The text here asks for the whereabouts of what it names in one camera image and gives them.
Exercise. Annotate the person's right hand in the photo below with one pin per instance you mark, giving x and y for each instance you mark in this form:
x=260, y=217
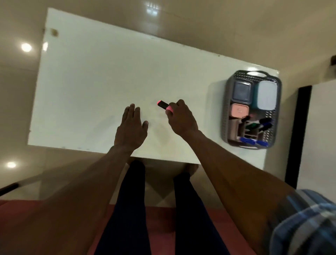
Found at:
x=182, y=119

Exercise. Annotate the person's left hand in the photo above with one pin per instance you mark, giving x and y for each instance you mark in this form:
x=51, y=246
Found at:
x=131, y=131

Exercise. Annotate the pink highlighter black cap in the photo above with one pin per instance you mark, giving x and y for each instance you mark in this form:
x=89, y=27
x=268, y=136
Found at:
x=164, y=105

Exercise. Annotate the grey perforated plastic basket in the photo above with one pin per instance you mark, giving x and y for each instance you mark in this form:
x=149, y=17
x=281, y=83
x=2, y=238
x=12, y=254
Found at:
x=225, y=105

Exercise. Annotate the pink plastic desk organizer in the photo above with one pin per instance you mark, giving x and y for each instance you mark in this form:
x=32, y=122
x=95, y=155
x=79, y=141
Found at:
x=233, y=128

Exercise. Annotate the small salmon pink container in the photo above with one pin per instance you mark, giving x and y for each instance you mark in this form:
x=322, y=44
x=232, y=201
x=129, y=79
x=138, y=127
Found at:
x=239, y=110

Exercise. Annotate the grey lid square container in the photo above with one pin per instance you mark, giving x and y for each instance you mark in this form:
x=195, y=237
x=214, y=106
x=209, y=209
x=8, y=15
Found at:
x=241, y=91

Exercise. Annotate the blue cap whiteboard marker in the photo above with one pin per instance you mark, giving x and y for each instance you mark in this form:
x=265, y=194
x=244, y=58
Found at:
x=262, y=143
x=246, y=140

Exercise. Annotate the green cap whiteboard marker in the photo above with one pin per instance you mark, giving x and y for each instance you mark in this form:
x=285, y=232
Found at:
x=252, y=126

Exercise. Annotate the white lid teal container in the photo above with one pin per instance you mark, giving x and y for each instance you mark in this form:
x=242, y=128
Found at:
x=266, y=94

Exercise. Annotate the person's left forearm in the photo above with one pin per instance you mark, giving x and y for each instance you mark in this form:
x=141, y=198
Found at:
x=65, y=205

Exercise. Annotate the person's right forearm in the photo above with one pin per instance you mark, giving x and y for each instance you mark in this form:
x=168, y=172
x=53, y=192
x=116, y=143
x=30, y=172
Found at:
x=236, y=189

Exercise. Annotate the person's left foot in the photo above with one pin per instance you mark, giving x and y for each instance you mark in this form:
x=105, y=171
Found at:
x=130, y=160

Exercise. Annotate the person's foot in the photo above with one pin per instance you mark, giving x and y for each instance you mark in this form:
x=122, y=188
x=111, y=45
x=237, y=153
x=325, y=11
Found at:
x=130, y=160
x=192, y=169

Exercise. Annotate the person's right foot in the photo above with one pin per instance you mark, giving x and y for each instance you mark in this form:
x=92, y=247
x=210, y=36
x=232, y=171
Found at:
x=192, y=169

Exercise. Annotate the person's left leg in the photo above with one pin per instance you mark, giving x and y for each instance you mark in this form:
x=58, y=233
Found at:
x=126, y=215

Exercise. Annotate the person's leg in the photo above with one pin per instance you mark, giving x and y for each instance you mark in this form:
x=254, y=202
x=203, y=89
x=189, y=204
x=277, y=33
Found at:
x=197, y=218
x=126, y=215

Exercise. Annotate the person's right leg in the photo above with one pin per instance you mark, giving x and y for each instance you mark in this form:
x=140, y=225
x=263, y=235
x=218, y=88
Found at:
x=197, y=218

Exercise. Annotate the white table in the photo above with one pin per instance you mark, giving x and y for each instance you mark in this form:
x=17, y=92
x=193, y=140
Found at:
x=105, y=78

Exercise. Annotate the red fabric sofa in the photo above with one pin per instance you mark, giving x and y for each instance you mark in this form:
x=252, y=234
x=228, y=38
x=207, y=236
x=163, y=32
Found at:
x=160, y=223

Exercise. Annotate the black skirting board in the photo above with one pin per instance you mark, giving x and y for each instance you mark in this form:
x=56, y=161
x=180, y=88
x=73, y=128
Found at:
x=298, y=136

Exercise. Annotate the blue plaid shirt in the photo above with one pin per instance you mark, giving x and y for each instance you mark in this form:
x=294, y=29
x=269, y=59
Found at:
x=304, y=226

